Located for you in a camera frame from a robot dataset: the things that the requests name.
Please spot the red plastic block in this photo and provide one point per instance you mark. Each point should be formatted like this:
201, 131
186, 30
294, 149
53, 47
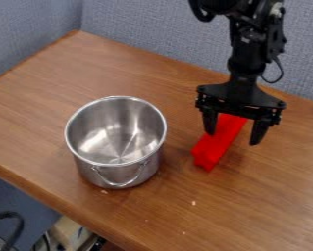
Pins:
211, 146

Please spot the metal pot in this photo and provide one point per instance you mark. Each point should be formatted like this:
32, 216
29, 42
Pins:
114, 136

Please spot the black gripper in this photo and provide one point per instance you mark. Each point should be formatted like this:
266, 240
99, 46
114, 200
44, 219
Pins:
241, 98

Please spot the beige box under table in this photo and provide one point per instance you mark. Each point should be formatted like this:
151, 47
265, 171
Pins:
68, 236

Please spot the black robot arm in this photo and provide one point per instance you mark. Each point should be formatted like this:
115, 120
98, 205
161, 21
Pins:
257, 41

